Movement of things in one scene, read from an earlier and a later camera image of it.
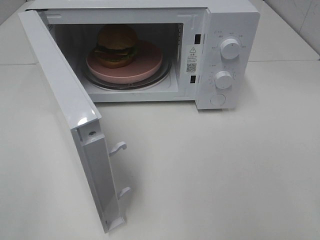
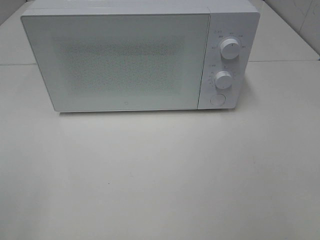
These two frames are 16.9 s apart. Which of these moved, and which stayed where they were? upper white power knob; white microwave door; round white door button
Moved: white microwave door
Stayed: round white door button; upper white power knob
